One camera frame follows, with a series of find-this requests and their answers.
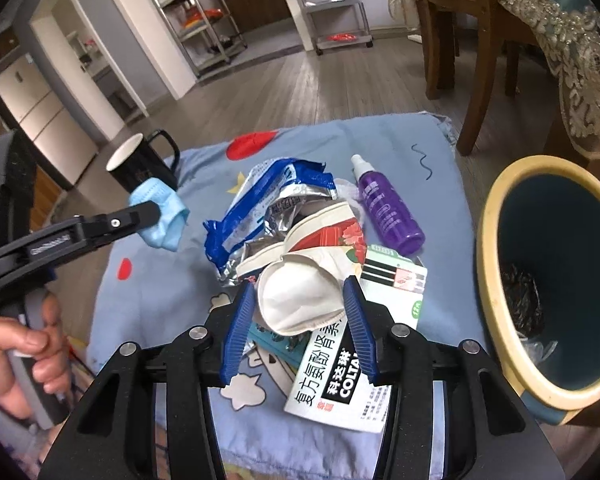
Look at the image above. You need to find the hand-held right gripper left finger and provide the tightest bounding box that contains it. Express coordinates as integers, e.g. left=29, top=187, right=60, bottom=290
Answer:
left=37, top=282, right=258, bottom=480

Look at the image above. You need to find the grey trolley cart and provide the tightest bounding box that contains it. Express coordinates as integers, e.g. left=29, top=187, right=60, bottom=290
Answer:
left=285, top=0, right=373, bottom=56

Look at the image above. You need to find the metal shelf rack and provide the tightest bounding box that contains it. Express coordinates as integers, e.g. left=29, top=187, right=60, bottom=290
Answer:
left=141, top=0, right=248, bottom=78

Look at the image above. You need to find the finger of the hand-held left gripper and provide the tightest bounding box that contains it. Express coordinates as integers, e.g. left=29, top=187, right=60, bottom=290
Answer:
left=27, top=201, right=162, bottom=267

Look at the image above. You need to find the brown kitchen cabinet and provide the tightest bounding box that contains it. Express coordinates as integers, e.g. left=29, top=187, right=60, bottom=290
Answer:
left=220, top=0, right=293, bottom=28

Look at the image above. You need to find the white fridge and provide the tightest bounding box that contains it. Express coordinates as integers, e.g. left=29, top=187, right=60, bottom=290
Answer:
left=0, top=52, right=101, bottom=191

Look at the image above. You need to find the green and white medicine box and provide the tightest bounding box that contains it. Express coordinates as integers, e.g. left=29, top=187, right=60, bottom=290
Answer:
left=284, top=245, right=428, bottom=433

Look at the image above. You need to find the crushed red print paper cup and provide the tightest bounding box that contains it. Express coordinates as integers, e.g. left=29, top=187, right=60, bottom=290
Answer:
left=235, top=200, right=370, bottom=285

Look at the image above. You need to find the blue and white snack bag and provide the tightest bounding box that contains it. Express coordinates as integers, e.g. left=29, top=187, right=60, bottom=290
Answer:
left=203, top=157, right=338, bottom=286

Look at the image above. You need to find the blue printed blanket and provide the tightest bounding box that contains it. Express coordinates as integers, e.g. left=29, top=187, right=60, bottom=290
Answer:
left=82, top=112, right=491, bottom=480

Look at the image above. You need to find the blue bin with yellow rim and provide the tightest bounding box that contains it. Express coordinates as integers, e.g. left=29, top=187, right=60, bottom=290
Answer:
left=476, top=155, right=600, bottom=426

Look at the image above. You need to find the white plastic bag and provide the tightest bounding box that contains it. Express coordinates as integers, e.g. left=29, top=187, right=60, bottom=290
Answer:
left=337, top=180, right=367, bottom=222

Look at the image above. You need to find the black mug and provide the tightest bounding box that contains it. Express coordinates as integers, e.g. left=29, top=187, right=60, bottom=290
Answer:
left=105, top=129, right=181, bottom=196

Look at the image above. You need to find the purple spray bottle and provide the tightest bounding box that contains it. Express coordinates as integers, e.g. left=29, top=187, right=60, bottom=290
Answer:
left=351, top=154, right=426, bottom=256

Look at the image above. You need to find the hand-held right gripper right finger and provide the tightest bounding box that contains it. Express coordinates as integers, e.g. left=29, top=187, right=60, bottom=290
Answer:
left=342, top=276, right=566, bottom=480

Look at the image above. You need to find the orange plastic item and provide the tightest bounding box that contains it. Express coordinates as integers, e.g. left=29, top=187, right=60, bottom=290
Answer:
left=182, top=9, right=226, bottom=29

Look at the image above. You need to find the person's left hand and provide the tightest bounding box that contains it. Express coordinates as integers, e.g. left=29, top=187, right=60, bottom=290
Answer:
left=0, top=292, right=73, bottom=421

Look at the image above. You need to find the blue face mask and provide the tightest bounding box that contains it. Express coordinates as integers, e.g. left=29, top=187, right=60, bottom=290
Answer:
left=128, top=177, right=191, bottom=252

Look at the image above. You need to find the wooden chair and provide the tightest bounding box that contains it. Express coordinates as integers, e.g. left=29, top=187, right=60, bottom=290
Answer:
left=411, top=0, right=546, bottom=157

